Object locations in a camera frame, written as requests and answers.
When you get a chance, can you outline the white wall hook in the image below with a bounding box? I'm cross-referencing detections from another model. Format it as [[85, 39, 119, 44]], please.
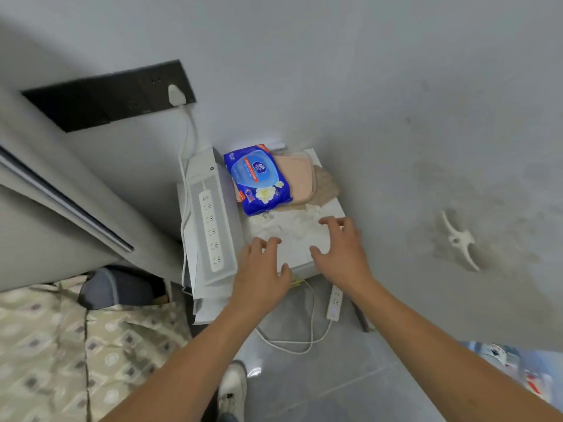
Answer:
[[441, 209, 482, 273]]

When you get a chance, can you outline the white marble side table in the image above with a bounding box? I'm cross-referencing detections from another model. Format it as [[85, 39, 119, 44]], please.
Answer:
[[177, 147, 371, 333]]

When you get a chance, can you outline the person's left hand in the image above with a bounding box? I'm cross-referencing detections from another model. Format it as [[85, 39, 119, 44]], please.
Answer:
[[229, 236, 293, 320]]

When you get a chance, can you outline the person's right forearm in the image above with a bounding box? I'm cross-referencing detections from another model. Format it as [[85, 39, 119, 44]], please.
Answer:
[[351, 279, 563, 422]]

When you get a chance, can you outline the person's left forearm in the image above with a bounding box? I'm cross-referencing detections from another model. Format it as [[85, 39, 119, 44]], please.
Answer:
[[100, 301, 265, 422]]

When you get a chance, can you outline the black wall socket panel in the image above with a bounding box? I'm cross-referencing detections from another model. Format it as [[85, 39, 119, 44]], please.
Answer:
[[21, 59, 197, 133]]

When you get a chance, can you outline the grey pillow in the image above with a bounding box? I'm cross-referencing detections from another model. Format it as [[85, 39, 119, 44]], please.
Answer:
[[77, 267, 155, 311]]

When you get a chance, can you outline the beige knitted cloth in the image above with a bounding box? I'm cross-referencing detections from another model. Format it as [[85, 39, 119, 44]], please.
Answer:
[[281, 164, 340, 212]]

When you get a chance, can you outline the white power strip box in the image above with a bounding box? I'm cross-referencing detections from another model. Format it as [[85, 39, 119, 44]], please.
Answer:
[[184, 147, 247, 300]]

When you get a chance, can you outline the flat white box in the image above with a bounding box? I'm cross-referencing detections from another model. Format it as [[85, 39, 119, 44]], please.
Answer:
[[192, 283, 235, 326]]

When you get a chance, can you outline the white power strip cable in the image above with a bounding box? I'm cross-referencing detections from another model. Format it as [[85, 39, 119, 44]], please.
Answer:
[[254, 280, 334, 355]]

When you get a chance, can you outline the beige patterned bed sheet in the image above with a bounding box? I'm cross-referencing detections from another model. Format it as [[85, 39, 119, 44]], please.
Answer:
[[0, 275, 193, 422]]

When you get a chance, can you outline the person's right hand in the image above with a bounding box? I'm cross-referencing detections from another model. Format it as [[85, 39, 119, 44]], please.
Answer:
[[309, 216, 376, 300]]

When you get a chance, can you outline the grey padded headboard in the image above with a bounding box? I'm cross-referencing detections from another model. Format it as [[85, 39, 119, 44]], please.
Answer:
[[0, 81, 184, 294]]

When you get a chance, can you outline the white plug cable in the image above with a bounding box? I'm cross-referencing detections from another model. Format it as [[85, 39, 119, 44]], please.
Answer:
[[177, 105, 199, 297]]

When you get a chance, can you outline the colourful printed bag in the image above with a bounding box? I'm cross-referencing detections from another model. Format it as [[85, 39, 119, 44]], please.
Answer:
[[459, 341, 563, 406]]

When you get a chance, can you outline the blue wet wipes packet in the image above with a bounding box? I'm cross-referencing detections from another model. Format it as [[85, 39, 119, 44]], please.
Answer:
[[223, 144, 294, 217]]

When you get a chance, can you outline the white shoe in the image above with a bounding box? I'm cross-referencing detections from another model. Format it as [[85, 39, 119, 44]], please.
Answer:
[[216, 360, 249, 422]]

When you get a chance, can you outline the pink pad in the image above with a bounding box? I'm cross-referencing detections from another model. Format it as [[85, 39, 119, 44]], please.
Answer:
[[270, 150, 318, 206]]

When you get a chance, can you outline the white power strip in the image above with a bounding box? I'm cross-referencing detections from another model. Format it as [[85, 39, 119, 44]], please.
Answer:
[[326, 285, 344, 322]]

